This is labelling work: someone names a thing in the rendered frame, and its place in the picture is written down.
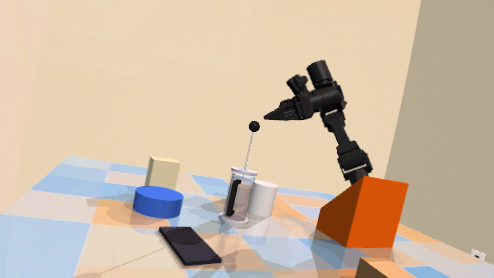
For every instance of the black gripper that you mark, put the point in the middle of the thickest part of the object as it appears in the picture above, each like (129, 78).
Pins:
(298, 109)

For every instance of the glass french press with black knob plunger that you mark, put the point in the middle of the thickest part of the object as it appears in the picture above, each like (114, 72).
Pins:
(240, 190)

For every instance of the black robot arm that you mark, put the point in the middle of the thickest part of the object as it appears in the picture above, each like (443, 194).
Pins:
(349, 153)

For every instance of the blue short cylinder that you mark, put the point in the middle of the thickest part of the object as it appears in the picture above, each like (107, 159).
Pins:
(159, 202)

